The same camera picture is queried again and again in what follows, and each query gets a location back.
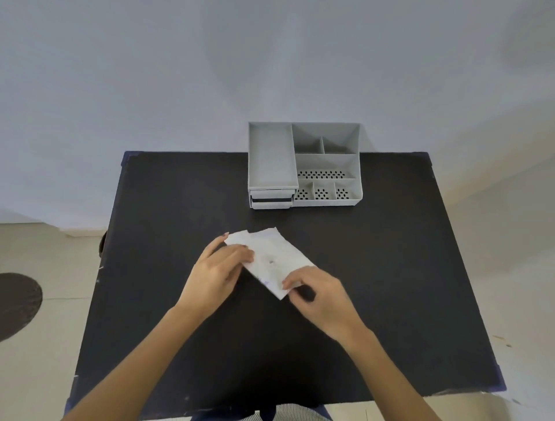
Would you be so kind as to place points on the person's right hand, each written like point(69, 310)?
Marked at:
point(329, 303)

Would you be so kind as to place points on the white paper sheet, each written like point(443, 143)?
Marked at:
point(277, 260)

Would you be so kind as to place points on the grey plastic desk organizer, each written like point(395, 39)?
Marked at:
point(325, 165)

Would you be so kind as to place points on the dark chair part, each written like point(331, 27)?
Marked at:
point(102, 245)

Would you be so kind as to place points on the grey organizer drawer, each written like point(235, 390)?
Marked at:
point(272, 200)

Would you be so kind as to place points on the person's left fingers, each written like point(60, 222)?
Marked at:
point(236, 253)

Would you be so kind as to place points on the dark round floor mat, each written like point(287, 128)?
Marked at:
point(17, 306)

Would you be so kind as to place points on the person's right forearm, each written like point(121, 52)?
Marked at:
point(390, 381)

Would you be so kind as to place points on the person's right thumb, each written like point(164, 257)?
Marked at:
point(292, 284)

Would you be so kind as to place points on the striped clothing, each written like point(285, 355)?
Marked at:
point(295, 413)

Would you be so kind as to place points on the person's left hand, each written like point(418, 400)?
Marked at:
point(212, 277)

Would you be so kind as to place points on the person's left forearm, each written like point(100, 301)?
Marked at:
point(138, 368)

